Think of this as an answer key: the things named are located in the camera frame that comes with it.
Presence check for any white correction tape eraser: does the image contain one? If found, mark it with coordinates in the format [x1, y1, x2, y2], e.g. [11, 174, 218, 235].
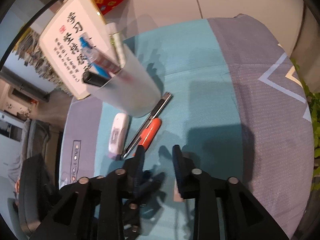
[108, 113, 130, 160]

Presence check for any orange utility knife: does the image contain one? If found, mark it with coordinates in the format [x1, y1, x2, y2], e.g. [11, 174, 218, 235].
[138, 118, 162, 151]

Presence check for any silver black box cutter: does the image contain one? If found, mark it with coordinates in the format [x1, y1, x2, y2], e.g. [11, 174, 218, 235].
[120, 92, 173, 159]

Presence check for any black marker pen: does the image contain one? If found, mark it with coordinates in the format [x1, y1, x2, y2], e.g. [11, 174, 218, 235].
[82, 71, 111, 87]

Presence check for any blue pen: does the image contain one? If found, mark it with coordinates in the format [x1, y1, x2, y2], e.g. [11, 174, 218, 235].
[79, 33, 111, 79]

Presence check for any patterned white pink pen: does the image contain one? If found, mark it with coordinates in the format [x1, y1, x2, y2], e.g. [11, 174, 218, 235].
[79, 33, 121, 74]

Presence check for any green patterned pen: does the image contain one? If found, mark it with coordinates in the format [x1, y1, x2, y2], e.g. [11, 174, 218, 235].
[110, 33, 126, 68]

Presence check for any red pen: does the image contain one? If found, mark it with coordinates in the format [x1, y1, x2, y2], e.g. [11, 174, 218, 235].
[93, 50, 132, 82]

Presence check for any clear gel pen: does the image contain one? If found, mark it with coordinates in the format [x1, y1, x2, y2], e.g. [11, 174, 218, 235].
[105, 22, 118, 41]

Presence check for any grey sofa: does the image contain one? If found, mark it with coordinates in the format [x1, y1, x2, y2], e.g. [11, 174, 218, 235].
[8, 119, 61, 184]

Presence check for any teal grey table cloth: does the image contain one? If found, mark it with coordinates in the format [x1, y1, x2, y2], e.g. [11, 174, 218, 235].
[126, 15, 314, 239]

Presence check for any frosted plastic pen cup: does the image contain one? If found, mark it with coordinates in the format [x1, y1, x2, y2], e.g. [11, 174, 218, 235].
[86, 43, 162, 119]

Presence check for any pile of stacked papers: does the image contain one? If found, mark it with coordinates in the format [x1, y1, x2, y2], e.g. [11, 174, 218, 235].
[11, 28, 72, 96]

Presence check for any green potted plant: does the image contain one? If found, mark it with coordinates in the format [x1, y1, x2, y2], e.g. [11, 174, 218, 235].
[290, 57, 319, 191]

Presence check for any framed calligraphy sign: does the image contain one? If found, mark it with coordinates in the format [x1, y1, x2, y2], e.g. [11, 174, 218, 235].
[39, 0, 116, 100]

